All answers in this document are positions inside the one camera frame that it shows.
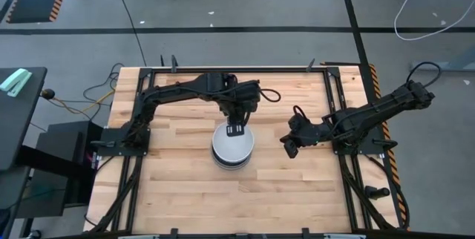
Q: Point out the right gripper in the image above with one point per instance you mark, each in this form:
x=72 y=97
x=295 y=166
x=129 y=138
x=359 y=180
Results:
x=308 y=133

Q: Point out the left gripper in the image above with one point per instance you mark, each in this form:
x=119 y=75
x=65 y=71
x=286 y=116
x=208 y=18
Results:
x=243 y=105

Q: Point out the translucent blue bowl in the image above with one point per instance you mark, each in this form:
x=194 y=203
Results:
x=222 y=146

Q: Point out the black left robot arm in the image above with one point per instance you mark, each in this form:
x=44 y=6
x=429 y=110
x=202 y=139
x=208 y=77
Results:
x=178 y=92

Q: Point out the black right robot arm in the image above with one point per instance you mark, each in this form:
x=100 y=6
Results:
x=378 y=107

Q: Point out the black clamp knob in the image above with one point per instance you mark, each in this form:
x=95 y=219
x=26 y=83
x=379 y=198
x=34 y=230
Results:
x=376 y=192

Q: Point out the orange and black hazard strip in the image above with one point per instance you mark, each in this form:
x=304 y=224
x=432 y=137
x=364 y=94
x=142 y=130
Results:
x=372 y=74

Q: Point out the black equipment cabinet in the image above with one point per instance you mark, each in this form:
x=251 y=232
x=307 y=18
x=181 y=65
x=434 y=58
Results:
x=67 y=157

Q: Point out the blue-grey desk foot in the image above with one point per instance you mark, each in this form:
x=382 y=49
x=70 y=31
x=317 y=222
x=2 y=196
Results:
x=445 y=66

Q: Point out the black round plug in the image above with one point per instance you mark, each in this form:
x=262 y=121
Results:
x=47 y=93

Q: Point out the black side desk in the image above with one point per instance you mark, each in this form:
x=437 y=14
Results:
x=18 y=127

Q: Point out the mint green stapler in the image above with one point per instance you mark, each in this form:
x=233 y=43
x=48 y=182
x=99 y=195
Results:
x=15 y=81

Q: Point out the black aluminium table frame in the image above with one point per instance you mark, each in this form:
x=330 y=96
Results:
x=278 y=70

